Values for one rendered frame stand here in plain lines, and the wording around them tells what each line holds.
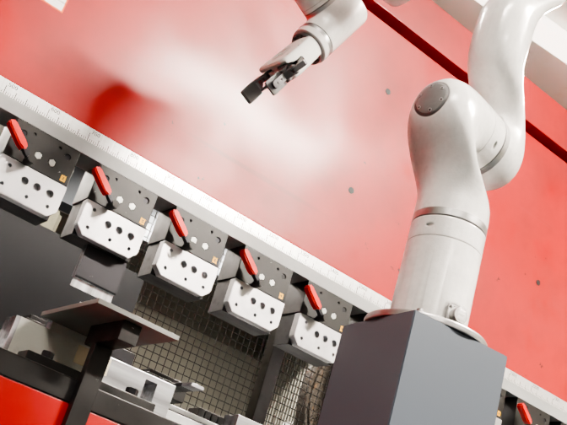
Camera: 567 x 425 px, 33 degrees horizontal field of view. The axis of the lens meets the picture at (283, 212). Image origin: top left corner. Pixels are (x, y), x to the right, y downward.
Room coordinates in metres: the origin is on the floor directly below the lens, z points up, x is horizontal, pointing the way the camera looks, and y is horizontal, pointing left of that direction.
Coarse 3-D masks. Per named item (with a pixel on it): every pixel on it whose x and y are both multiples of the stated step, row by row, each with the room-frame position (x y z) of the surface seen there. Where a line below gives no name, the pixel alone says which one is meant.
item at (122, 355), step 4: (48, 320) 1.94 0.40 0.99; (48, 324) 1.93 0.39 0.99; (48, 328) 1.92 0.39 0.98; (112, 352) 1.99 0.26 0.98; (116, 352) 1.99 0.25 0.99; (120, 352) 2.00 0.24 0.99; (124, 352) 2.00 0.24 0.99; (128, 352) 2.01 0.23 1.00; (112, 356) 1.99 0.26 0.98; (116, 356) 2.00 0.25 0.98; (120, 356) 2.00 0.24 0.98; (124, 356) 2.00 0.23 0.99; (128, 356) 2.01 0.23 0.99; (132, 356) 2.01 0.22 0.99; (120, 360) 2.00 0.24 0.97; (124, 360) 2.01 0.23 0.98; (128, 360) 2.01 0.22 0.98; (132, 360) 2.02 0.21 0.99; (128, 364) 2.01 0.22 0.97
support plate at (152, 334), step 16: (80, 304) 1.74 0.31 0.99; (96, 304) 1.69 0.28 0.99; (112, 304) 1.69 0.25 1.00; (64, 320) 1.88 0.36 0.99; (80, 320) 1.84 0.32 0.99; (96, 320) 1.80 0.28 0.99; (112, 320) 1.76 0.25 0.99; (128, 320) 1.73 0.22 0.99; (144, 320) 1.72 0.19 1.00; (144, 336) 1.81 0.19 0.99; (160, 336) 1.77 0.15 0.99; (176, 336) 1.76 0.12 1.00
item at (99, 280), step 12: (84, 252) 1.92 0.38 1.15; (96, 252) 1.94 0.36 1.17; (84, 264) 1.93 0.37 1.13; (96, 264) 1.94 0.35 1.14; (108, 264) 1.95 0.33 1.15; (120, 264) 1.97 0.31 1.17; (72, 276) 1.94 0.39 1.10; (84, 276) 1.93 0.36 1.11; (96, 276) 1.95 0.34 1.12; (108, 276) 1.96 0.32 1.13; (120, 276) 1.97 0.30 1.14; (84, 288) 1.95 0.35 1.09; (96, 288) 1.96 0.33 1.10; (108, 288) 1.96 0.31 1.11; (108, 300) 1.98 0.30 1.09
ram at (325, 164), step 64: (0, 0) 1.70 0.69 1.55; (128, 0) 1.83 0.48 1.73; (192, 0) 1.90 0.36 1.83; (256, 0) 1.98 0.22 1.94; (0, 64) 1.73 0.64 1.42; (64, 64) 1.79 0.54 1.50; (128, 64) 1.86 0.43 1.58; (192, 64) 1.93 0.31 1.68; (256, 64) 2.01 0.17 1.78; (320, 64) 2.10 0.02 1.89; (384, 64) 2.20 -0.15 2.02; (64, 128) 1.82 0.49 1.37; (128, 128) 1.89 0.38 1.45; (192, 128) 1.96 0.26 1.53; (256, 128) 2.04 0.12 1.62; (320, 128) 2.13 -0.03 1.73; (384, 128) 2.23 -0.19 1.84; (256, 192) 2.07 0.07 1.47; (320, 192) 2.16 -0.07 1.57; (384, 192) 2.26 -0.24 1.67; (512, 192) 2.50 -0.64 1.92; (320, 256) 2.19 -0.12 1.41; (384, 256) 2.29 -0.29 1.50; (512, 256) 2.53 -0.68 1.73; (512, 320) 2.55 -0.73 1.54; (512, 384) 2.58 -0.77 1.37
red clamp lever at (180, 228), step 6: (174, 210) 1.93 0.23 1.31; (174, 216) 1.93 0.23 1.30; (180, 216) 1.94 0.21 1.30; (174, 222) 1.95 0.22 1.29; (180, 222) 1.94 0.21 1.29; (180, 228) 1.95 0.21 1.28; (180, 234) 1.96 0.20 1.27; (186, 234) 1.96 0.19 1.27; (186, 240) 1.96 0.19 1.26; (186, 246) 1.97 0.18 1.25; (192, 246) 1.96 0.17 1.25
